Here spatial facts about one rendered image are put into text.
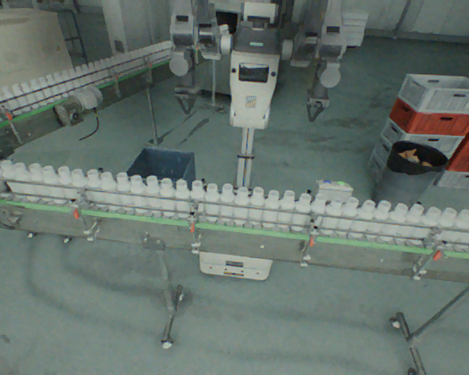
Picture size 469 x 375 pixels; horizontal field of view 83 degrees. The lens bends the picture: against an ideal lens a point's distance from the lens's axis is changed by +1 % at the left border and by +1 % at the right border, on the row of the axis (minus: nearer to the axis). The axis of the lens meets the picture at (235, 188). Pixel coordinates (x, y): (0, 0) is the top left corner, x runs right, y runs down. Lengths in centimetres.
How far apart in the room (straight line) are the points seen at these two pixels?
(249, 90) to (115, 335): 166
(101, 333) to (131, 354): 25
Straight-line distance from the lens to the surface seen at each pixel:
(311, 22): 129
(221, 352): 191
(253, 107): 145
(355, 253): 123
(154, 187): 108
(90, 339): 208
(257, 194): 100
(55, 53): 519
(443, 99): 313
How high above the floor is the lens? 181
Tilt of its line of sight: 40 degrees down
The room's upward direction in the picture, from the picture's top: 4 degrees clockwise
